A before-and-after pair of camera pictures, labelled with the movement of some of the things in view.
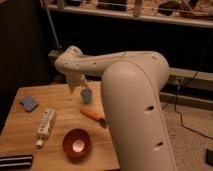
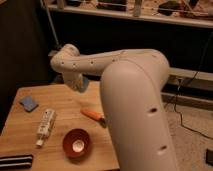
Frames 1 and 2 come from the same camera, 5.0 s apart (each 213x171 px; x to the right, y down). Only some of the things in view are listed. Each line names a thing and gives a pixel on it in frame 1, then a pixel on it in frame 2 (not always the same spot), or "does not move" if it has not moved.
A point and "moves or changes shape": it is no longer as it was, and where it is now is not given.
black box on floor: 209,157 does not move
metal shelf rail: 167,18 does not move
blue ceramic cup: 86,95 moves or changes shape
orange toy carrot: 95,115 does not move
